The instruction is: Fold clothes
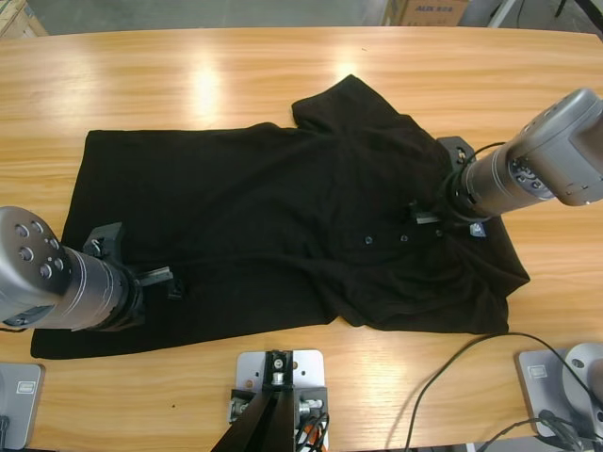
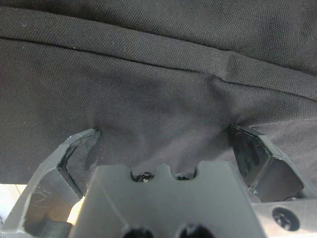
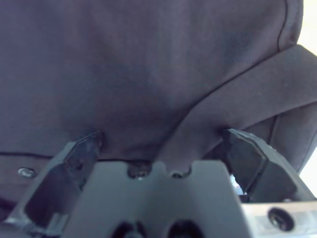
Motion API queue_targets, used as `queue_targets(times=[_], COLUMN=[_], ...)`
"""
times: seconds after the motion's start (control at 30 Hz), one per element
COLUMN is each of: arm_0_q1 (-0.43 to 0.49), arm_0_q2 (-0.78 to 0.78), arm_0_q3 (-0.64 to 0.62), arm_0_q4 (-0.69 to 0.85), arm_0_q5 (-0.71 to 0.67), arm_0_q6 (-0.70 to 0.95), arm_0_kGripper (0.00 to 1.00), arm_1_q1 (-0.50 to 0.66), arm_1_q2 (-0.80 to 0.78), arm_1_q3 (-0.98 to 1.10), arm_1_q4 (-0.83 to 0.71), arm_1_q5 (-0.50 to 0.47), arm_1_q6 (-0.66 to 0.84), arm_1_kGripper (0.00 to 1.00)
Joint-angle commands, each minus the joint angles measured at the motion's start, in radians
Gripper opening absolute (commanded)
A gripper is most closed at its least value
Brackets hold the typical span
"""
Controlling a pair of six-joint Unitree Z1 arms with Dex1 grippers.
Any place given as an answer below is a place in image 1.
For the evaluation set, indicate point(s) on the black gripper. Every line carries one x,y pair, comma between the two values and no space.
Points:
454,202
132,301

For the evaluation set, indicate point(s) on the black Unitree polo shirt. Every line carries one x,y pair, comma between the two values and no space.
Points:
235,212

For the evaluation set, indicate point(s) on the grey arm base disc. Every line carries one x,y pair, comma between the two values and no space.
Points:
584,367

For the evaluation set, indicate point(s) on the white metal mounting plate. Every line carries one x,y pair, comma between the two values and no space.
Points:
249,365

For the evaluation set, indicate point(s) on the white box with AUX print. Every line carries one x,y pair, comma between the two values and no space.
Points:
433,16

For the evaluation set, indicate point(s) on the grey metal stand leg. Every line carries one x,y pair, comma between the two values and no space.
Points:
499,14

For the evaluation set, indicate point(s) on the black diagonal bar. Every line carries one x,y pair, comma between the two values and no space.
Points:
589,11

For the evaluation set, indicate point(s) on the wooden crate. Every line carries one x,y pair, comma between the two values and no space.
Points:
19,19

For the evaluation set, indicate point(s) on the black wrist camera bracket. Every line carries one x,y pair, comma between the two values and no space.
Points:
454,143
110,235

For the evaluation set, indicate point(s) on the black corner bracket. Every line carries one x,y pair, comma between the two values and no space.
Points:
279,360
320,395
240,393

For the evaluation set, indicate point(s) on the dark aluminium camera post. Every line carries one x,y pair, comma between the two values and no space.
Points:
264,428

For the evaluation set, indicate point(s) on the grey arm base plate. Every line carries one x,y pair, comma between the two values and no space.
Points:
23,414
532,391

